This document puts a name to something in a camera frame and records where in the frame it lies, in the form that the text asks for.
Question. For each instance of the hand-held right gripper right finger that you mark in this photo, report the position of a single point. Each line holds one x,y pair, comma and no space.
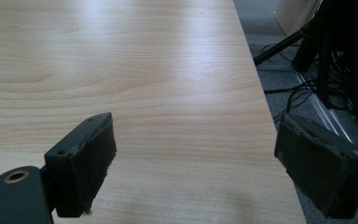
317,168

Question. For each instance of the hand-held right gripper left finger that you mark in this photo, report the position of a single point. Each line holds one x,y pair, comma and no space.
84,165

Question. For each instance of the black tripod stand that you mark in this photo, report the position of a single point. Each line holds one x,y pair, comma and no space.
315,46

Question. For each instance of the beige board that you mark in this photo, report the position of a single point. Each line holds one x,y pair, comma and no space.
295,15

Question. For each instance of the metal floor rail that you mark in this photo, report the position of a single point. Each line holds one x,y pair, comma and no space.
323,109

